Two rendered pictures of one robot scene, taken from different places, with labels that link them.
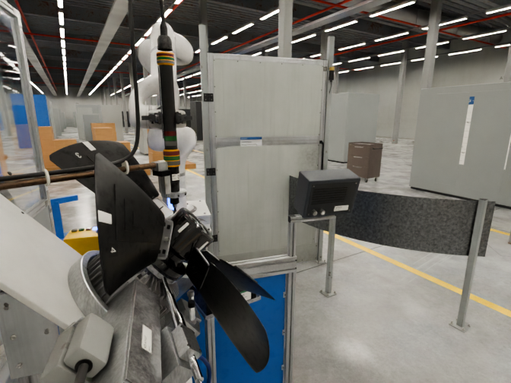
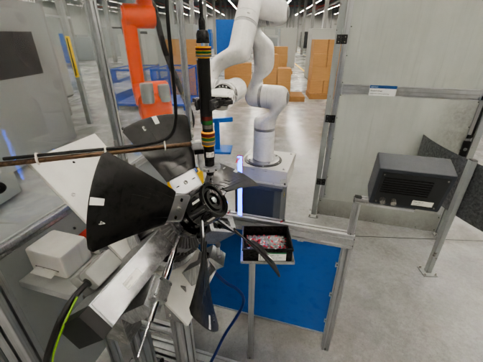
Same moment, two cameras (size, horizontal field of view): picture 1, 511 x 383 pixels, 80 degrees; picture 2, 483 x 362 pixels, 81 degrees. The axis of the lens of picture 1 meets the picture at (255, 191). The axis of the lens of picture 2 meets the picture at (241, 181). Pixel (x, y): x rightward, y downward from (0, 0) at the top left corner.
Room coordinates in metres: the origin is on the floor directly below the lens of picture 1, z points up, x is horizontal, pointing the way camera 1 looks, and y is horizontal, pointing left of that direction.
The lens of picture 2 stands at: (0.18, -0.34, 1.67)
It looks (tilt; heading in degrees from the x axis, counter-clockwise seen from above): 27 degrees down; 34
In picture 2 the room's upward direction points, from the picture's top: straight up
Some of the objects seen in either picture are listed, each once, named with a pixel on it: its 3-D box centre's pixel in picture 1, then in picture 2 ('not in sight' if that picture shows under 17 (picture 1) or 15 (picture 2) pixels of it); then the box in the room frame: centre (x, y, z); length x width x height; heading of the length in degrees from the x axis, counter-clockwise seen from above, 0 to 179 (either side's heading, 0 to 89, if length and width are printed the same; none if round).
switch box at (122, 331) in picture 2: not in sight; (113, 311); (0.51, 0.48, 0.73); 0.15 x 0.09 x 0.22; 108
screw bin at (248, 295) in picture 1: (222, 288); (266, 243); (1.06, 0.13, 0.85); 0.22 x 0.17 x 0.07; 124
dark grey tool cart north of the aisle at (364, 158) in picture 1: (364, 162); not in sight; (7.31, -2.62, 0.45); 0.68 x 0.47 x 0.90; 34
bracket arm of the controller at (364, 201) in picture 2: (312, 216); (383, 203); (1.36, -0.27, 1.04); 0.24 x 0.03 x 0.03; 108
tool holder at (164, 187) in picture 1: (169, 178); (205, 154); (0.82, 0.23, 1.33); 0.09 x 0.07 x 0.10; 143
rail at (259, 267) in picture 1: (199, 276); (259, 224); (1.20, 0.24, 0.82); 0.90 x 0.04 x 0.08; 108
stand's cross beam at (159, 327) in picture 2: not in sight; (159, 327); (0.63, 0.39, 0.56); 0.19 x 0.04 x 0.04; 108
